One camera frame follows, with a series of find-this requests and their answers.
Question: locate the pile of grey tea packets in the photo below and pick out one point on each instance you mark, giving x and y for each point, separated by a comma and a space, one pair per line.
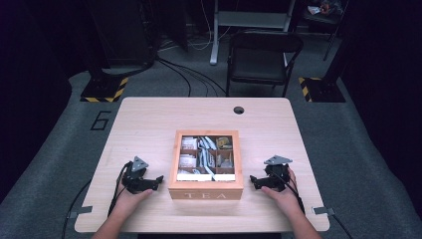
203, 156

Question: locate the black folding chair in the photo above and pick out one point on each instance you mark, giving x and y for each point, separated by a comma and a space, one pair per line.
258, 63

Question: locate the grey tape strip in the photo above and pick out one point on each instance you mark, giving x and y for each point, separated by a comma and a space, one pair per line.
323, 210
81, 211

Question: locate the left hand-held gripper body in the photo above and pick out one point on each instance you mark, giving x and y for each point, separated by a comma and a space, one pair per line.
134, 181

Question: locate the white brown tea packet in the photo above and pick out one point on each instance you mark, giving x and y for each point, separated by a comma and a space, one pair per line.
189, 143
187, 161

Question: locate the white desk frame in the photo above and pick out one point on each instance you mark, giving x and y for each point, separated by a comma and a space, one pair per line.
249, 19

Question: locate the dark cluttered cart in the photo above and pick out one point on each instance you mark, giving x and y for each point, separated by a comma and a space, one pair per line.
323, 11

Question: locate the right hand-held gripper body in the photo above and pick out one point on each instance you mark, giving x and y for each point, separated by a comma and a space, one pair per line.
277, 176

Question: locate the person's left hand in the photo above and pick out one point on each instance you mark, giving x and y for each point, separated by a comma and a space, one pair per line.
127, 202

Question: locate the white plant print tea packet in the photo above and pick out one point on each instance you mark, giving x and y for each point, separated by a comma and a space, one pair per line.
224, 143

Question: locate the person's right hand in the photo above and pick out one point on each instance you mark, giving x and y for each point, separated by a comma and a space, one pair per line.
288, 199

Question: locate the wooden tea box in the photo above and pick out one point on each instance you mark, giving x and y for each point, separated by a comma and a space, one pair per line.
205, 191

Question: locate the black stand striped base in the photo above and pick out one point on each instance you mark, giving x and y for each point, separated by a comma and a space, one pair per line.
103, 89
323, 90

